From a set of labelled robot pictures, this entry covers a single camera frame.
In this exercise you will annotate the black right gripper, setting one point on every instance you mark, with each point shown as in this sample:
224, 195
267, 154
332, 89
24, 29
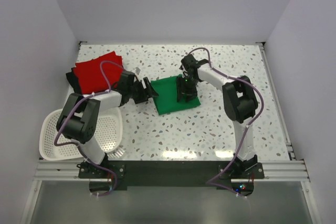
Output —
190, 94

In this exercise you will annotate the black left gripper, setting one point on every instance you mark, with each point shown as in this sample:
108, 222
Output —
146, 93

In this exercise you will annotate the green t shirt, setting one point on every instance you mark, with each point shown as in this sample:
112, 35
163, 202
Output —
166, 102

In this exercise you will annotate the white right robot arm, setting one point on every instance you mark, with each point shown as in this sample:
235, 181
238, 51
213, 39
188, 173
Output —
240, 105

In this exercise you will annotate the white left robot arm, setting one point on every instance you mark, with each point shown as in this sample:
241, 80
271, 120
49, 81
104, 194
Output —
77, 122

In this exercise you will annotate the white plastic basket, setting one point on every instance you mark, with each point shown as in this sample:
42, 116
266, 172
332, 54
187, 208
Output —
108, 134

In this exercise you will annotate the folded red t shirt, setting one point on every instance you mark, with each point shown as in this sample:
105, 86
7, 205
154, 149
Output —
112, 72

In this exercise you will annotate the folded black t shirt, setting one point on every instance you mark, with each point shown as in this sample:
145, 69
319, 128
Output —
72, 82

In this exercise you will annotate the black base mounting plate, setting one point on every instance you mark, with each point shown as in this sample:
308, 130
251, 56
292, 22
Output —
120, 175

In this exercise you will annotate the aluminium front rail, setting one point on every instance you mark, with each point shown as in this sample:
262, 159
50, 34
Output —
272, 171

